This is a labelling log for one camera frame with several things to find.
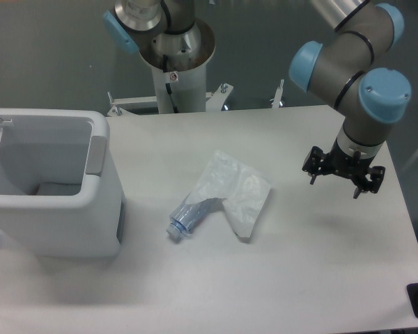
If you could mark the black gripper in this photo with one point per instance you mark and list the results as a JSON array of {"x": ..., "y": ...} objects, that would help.
[{"x": 338, "y": 163}]

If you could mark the white plastic bag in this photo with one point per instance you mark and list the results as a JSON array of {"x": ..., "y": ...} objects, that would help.
[{"x": 242, "y": 190}]

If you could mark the clear crushed plastic bottle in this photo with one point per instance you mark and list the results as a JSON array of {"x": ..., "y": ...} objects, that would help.
[{"x": 186, "y": 217}]

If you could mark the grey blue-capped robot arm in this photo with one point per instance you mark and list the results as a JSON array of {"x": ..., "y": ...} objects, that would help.
[{"x": 177, "y": 46}]

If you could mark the white open trash can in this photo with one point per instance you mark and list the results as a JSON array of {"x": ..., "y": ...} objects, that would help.
[{"x": 60, "y": 193}]

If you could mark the white pedestal base frame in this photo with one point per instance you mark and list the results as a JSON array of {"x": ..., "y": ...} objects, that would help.
[{"x": 214, "y": 101}]

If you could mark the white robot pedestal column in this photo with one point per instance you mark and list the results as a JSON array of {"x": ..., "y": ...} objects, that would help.
[{"x": 180, "y": 91}]

